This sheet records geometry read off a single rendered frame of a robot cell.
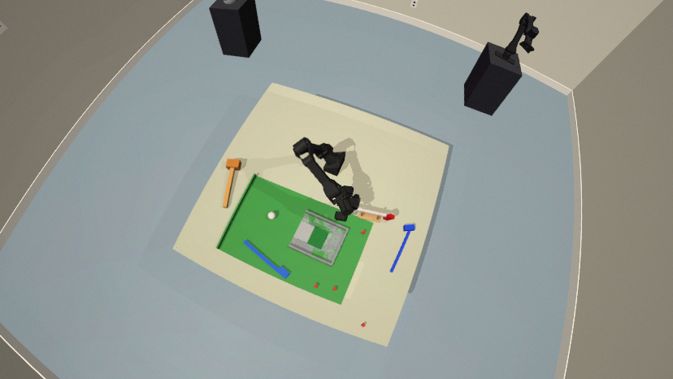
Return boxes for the green putting mat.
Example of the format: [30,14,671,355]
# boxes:
[219,177,373,305]

